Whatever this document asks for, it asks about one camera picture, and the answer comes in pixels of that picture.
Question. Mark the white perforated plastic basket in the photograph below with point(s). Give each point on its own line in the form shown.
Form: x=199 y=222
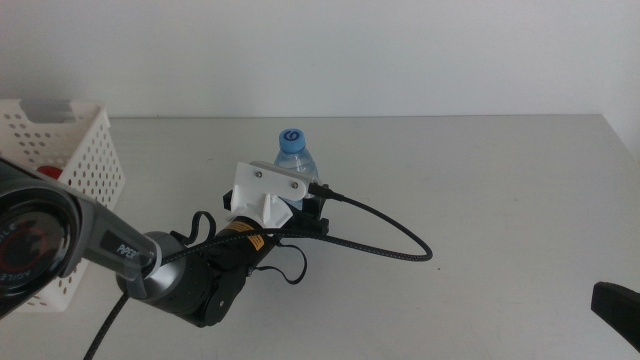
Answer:
x=95 y=150

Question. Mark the red drink can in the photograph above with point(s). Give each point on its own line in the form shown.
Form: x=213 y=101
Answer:
x=50 y=172

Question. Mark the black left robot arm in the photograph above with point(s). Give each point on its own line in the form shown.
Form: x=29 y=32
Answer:
x=190 y=285

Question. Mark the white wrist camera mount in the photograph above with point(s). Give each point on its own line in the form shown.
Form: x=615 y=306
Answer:
x=255 y=192

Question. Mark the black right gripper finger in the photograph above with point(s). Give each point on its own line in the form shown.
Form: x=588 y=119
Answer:
x=620 y=310

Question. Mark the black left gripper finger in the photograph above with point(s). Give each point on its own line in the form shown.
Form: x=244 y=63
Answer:
x=314 y=207

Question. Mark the clear water bottle blue label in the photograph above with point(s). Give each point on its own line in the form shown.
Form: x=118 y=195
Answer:
x=291 y=140

